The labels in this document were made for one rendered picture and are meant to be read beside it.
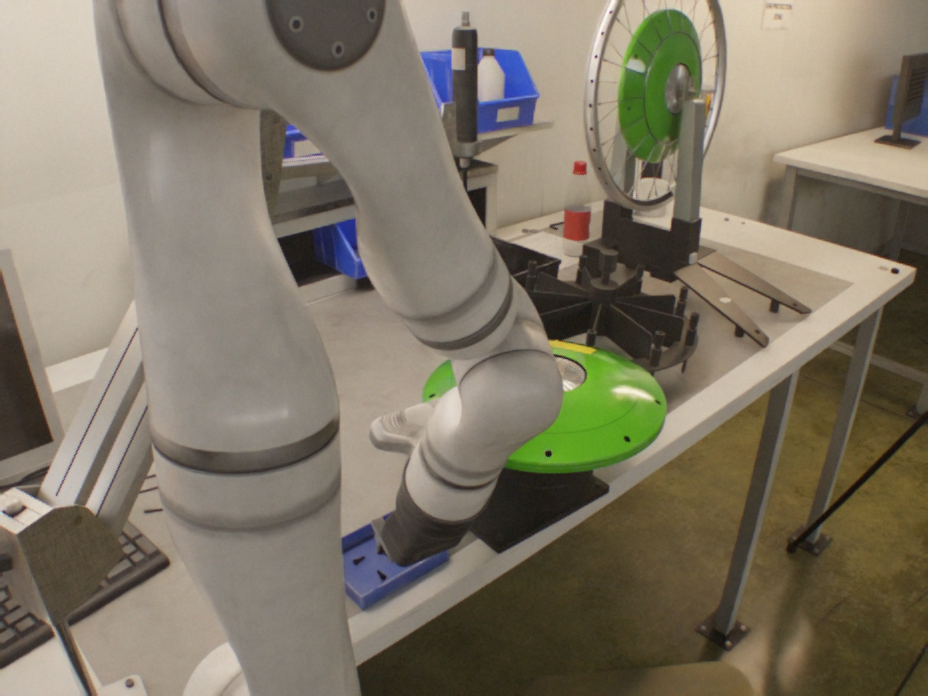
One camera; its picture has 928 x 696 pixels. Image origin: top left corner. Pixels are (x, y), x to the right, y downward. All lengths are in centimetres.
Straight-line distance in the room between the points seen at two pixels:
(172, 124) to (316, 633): 26
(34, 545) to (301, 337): 36
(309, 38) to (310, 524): 22
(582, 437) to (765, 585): 154
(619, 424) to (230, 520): 63
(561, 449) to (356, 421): 44
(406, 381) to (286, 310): 97
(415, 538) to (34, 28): 112
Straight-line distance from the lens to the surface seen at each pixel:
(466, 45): 113
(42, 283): 156
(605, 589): 224
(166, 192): 34
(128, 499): 71
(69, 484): 68
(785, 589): 237
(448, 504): 63
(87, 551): 69
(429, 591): 91
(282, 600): 39
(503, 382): 49
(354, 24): 30
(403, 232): 36
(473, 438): 52
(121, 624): 94
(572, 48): 226
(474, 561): 94
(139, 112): 34
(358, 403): 125
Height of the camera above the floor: 156
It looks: 27 degrees down
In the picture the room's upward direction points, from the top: straight up
